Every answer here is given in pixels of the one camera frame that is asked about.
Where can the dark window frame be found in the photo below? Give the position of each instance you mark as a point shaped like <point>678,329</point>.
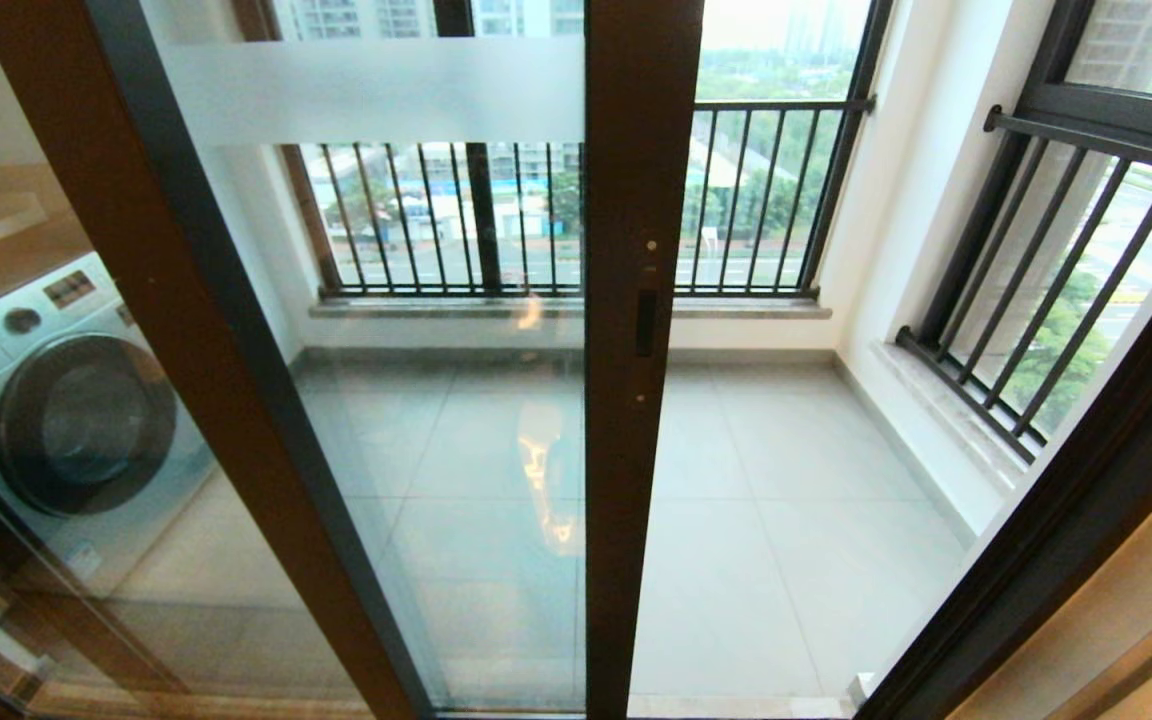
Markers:
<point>482,220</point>
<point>1136,105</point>

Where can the dark brown door jamb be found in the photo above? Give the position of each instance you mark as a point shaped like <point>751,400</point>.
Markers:
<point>1036,570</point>

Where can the sliding glass door brown frame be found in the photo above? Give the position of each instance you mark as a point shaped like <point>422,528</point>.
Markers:
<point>386,90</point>

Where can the white front-load washing machine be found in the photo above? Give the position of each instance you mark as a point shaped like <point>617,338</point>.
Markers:
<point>86,420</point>

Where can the grey stone window sill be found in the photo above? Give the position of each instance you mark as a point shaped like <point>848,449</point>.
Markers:
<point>941,400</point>
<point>736,308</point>

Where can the black window guard railing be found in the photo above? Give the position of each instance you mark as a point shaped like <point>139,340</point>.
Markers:
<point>956,375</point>
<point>736,291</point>

